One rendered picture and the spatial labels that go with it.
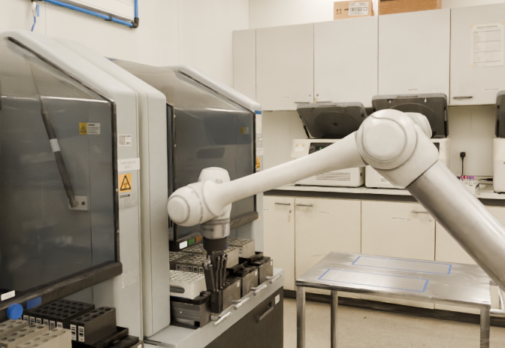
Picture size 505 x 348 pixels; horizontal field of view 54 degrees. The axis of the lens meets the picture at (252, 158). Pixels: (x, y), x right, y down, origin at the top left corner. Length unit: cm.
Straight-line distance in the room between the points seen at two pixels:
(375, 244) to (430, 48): 149
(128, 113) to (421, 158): 75
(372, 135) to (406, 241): 264
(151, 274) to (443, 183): 83
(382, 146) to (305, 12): 355
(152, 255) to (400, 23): 299
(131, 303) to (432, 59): 305
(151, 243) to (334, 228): 250
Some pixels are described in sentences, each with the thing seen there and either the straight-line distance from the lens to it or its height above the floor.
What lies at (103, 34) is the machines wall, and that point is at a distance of 305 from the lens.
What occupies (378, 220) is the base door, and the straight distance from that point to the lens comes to 374.
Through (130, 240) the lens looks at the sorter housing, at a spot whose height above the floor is 103.
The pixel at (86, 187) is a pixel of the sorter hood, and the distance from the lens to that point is 124.
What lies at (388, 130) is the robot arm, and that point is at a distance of 112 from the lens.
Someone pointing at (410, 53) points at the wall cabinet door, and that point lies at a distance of 399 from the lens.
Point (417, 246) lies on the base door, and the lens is 373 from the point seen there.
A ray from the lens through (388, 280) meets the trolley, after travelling 179.
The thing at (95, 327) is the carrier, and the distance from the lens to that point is 132.
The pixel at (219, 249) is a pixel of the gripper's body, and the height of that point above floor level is 97.
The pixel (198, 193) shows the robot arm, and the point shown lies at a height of 116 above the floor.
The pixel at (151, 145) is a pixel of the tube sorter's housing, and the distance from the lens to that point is 145.
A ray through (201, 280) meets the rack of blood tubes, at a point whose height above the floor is 86.
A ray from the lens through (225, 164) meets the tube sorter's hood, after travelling 181.
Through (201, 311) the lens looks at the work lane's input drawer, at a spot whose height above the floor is 79.
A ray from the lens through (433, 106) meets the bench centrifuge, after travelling 390.
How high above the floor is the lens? 132
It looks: 3 degrees down
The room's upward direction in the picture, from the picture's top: 1 degrees counter-clockwise
